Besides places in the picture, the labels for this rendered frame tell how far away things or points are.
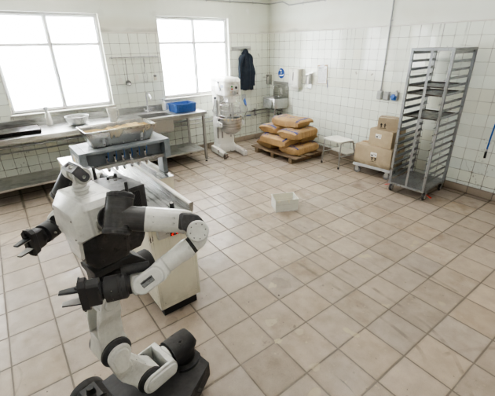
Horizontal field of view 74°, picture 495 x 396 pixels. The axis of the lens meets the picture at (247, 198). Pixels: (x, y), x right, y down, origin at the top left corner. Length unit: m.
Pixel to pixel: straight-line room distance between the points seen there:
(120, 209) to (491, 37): 4.65
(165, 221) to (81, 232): 0.31
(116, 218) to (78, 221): 0.17
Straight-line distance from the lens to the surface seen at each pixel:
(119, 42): 6.00
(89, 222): 1.30
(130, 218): 1.19
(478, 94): 5.14
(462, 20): 5.25
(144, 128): 2.86
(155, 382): 2.02
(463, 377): 2.66
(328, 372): 2.40
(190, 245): 1.20
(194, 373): 2.17
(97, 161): 2.84
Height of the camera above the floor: 1.88
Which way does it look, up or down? 25 degrees down
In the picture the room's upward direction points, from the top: 1 degrees counter-clockwise
